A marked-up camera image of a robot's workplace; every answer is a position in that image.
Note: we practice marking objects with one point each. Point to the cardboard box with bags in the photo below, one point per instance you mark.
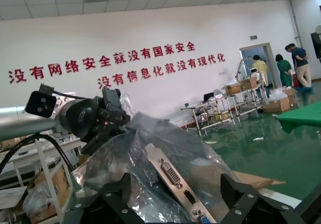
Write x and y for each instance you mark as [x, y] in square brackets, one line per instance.
[61, 181]

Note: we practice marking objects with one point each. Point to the graphics card with metal bracket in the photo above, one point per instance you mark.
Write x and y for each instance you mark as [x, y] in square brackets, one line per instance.
[173, 173]

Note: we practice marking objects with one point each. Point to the green exit sign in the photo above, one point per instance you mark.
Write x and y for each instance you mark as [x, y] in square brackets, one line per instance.
[253, 37]

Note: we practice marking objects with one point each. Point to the person in dark blue shirt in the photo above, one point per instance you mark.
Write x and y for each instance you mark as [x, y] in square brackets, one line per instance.
[299, 58]

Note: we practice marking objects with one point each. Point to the person in green dress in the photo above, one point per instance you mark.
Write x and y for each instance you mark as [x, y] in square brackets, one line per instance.
[284, 69]

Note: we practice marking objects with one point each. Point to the black wall monitor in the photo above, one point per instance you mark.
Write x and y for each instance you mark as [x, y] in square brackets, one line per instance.
[316, 45]

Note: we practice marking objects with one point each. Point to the open cardboard box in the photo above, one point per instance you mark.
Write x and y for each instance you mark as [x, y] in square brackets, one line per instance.
[249, 84]
[234, 89]

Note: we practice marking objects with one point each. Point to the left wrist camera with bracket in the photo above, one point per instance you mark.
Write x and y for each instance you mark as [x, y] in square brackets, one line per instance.
[40, 104]

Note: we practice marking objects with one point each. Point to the red box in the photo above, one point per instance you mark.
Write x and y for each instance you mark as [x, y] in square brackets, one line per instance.
[296, 81]

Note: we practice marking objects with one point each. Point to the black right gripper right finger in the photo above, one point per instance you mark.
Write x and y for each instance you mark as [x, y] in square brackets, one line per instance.
[250, 209]

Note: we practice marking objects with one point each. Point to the brown cardboard box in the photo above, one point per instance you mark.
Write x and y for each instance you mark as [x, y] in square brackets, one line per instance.
[255, 180]

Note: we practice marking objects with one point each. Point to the white wall pipe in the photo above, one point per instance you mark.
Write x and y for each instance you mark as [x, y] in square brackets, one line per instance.
[296, 20]

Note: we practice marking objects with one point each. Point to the translucent grey antistatic bag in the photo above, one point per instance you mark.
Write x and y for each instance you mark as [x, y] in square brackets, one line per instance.
[175, 138]

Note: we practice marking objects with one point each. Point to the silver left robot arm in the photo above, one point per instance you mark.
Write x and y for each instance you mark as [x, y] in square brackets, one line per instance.
[20, 129]

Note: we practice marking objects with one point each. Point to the grey door frame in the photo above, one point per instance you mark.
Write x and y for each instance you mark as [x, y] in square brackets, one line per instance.
[270, 58]

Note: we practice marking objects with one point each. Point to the large floor cardboard box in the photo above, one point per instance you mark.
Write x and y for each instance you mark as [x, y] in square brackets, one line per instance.
[276, 106]

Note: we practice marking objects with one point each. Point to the white paper scrap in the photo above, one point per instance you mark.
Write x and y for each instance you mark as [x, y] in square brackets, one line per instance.
[258, 138]

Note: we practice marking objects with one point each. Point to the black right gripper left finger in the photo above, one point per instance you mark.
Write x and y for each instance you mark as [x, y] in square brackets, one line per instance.
[105, 209]

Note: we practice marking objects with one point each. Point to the white plastic bags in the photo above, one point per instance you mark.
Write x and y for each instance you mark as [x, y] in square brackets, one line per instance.
[277, 93]

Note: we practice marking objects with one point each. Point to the small floor cardboard box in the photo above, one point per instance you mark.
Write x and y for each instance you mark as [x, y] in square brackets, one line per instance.
[291, 97]

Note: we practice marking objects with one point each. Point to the white humanoid robot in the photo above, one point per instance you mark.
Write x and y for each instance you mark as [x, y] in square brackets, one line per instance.
[255, 77]

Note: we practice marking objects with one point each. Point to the pipe frame rack table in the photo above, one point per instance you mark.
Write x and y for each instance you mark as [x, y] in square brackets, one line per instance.
[213, 101]

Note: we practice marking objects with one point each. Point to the white frame table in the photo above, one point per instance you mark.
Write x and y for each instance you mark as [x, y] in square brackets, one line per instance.
[50, 147]

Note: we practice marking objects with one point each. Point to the green cloth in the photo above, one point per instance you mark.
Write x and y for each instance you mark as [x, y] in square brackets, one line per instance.
[301, 119]

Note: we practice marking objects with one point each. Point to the person in yellow shirt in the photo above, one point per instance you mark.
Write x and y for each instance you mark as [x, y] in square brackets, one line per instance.
[260, 69]

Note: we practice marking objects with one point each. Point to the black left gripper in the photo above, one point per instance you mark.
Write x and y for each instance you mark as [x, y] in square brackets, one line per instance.
[80, 118]

